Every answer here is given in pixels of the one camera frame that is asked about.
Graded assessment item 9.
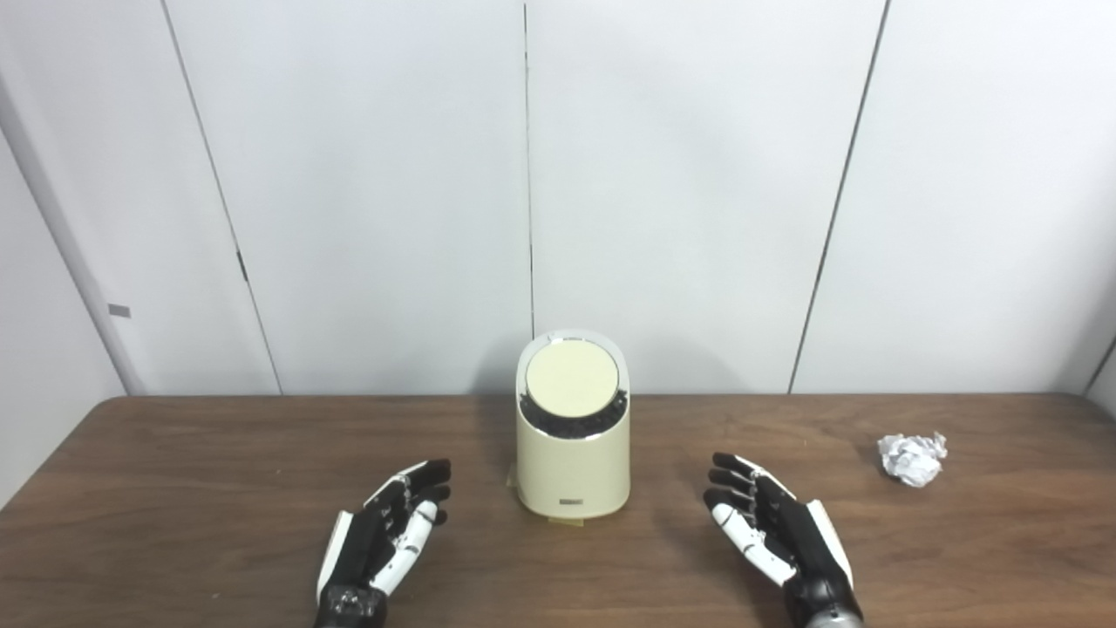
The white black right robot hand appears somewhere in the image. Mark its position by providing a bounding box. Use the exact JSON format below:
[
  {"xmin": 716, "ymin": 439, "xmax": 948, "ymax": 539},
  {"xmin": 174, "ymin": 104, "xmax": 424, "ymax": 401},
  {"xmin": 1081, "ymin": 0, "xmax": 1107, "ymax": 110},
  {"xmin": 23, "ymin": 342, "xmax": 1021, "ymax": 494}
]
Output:
[{"xmin": 703, "ymin": 452, "xmax": 864, "ymax": 625}]

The cream-colored tabletop bin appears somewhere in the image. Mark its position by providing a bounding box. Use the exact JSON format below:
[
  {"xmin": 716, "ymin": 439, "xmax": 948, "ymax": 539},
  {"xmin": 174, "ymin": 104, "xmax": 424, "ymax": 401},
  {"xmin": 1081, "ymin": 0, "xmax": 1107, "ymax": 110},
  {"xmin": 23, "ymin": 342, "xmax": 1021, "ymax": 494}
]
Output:
[{"xmin": 514, "ymin": 330, "xmax": 631, "ymax": 522}]

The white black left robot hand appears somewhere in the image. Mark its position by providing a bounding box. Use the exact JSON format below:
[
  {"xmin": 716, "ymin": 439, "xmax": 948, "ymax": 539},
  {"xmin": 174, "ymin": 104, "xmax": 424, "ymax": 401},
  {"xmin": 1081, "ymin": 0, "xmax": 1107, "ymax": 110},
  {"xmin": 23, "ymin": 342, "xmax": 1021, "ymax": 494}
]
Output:
[{"xmin": 314, "ymin": 459, "xmax": 453, "ymax": 628}]

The white paper ball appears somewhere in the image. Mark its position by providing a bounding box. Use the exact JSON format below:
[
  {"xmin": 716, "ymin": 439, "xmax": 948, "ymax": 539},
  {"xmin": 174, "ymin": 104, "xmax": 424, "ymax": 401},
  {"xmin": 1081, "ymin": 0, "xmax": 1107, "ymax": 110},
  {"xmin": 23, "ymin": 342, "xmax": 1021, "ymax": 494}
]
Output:
[{"xmin": 877, "ymin": 432, "xmax": 949, "ymax": 488}]

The round cream bin lid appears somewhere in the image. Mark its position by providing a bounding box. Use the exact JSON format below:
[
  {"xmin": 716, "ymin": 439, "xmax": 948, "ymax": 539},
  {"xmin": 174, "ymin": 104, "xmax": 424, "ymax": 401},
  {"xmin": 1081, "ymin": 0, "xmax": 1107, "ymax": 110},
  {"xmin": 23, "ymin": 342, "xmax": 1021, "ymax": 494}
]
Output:
[{"xmin": 525, "ymin": 340, "xmax": 620, "ymax": 417}]

